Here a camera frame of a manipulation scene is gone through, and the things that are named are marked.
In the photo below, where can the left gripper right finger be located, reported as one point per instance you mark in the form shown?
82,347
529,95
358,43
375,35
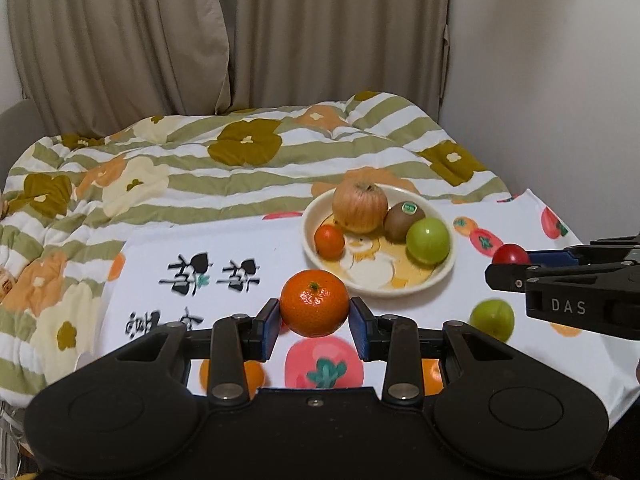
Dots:
392,339

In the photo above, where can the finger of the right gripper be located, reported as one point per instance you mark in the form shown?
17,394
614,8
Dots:
605,250
521,277

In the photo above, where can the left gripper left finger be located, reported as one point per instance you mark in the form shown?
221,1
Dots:
235,340

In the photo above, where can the small red tomato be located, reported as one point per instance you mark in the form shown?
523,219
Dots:
510,254

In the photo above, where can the green apple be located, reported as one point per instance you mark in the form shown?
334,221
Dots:
494,317
428,241

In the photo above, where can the small mandarin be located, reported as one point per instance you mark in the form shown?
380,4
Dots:
314,303
329,241

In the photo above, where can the small mandarin front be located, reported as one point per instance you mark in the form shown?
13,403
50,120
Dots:
329,241

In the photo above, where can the brown kiwi with sticker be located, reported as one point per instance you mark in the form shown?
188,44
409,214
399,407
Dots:
399,219

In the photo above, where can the red yellow apple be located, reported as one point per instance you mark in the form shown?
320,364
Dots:
359,206

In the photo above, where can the large orange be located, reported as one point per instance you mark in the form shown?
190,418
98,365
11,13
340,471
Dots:
431,377

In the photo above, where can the white fruit print cloth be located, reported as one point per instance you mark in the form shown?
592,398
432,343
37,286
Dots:
177,282

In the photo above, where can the cream duck plate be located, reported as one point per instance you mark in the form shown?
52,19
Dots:
370,264

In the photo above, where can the floral striped quilt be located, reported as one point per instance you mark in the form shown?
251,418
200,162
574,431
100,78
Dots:
72,201

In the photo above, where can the beige curtain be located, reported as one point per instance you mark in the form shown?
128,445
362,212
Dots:
100,65

